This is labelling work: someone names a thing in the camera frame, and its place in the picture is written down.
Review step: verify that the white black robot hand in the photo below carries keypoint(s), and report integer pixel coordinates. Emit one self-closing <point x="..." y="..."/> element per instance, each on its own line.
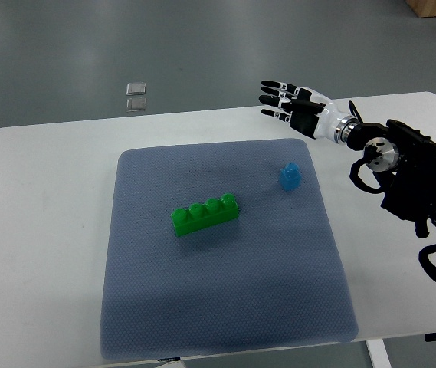
<point x="304" y="110"/>

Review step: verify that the small blue block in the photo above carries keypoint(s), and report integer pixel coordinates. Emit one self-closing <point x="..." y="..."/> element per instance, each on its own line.
<point x="290" y="177"/>

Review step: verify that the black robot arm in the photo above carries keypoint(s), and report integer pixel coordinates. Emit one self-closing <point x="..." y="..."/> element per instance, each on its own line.
<point x="400" y="163"/>

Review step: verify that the long green block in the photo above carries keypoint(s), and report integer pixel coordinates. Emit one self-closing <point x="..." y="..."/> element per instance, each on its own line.
<point x="199" y="216"/>

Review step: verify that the wooden box corner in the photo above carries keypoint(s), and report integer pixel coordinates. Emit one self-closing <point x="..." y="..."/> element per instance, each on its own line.
<point x="423" y="8"/>

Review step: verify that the upper metal floor plate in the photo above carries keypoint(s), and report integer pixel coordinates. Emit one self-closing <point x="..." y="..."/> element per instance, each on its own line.
<point x="135" y="88"/>

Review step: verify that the metal floor plate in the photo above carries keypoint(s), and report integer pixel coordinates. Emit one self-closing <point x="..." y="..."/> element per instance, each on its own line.
<point x="135" y="104"/>
<point x="135" y="88"/>

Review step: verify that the blue-grey foam mat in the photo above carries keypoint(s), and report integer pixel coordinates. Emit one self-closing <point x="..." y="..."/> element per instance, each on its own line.
<point x="270" y="278"/>

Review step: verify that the lower metal floor plate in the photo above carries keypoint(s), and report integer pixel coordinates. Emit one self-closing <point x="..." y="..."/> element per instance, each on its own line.
<point x="135" y="104"/>

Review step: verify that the white table leg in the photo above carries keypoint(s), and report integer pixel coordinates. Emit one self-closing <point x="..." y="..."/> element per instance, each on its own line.
<point x="378" y="354"/>

